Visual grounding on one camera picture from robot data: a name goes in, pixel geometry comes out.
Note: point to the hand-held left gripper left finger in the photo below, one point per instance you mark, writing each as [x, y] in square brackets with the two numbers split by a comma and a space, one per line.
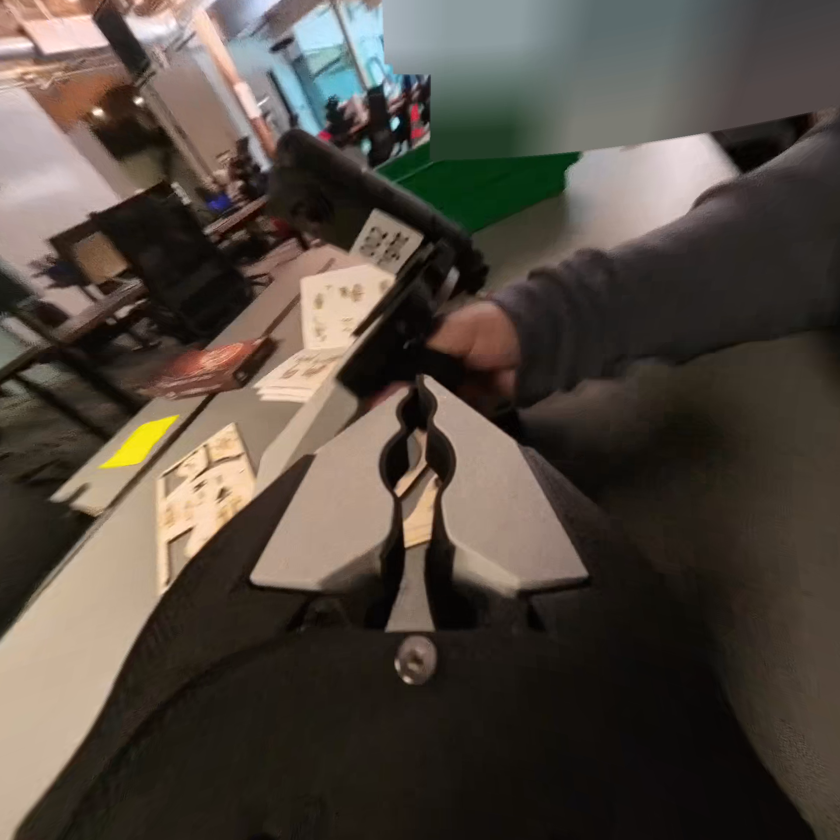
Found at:
[328, 525]

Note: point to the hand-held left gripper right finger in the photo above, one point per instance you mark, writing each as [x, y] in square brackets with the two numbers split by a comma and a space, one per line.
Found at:
[505, 525]

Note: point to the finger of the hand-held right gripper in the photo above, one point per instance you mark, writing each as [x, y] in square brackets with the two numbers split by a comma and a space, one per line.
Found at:
[308, 426]

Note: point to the small wooden model part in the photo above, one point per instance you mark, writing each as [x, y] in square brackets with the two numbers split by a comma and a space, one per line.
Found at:
[420, 518]

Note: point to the person's right forearm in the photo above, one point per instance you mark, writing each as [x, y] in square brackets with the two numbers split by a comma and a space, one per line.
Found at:
[656, 295]

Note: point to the wooden parts sheet yellow etching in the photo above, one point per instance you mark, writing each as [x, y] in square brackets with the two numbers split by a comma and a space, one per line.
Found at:
[216, 459]

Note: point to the person's right hand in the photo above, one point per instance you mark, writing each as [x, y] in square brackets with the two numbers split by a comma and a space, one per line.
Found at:
[479, 334]

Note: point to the white instruction booklet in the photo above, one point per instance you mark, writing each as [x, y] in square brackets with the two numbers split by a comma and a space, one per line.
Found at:
[334, 308]

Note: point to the dark red-brown product box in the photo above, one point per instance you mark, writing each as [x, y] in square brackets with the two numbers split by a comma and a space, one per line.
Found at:
[203, 367]

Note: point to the yellow sticky note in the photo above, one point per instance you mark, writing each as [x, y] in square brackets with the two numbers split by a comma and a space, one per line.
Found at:
[138, 443]

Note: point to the green plastic bin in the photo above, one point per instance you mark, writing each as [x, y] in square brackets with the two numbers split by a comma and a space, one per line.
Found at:
[492, 184]

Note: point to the black mesh office chair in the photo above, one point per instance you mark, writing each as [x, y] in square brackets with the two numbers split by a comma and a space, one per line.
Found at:
[170, 262]

